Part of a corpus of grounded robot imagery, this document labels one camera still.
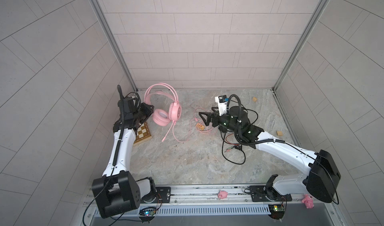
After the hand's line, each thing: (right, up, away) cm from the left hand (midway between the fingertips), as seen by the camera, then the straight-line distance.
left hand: (156, 103), depth 79 cm
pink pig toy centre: (+34, -43, -9) cm, 56 cm away
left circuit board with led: (0, -48, -15) cm, 50 cm away
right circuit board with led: (+59, -50, -11) cm, 78 cm away
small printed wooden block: (+24, -15, +15) cm, 32 cm away
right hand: (+26, -5, -6) cm, 27 cm away
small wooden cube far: (+64, +2, +29) cm, 70 cm away
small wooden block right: (+73, -19, +13) cm, 77 cm away
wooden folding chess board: (-11, -19, +10) cm, 24 cm away
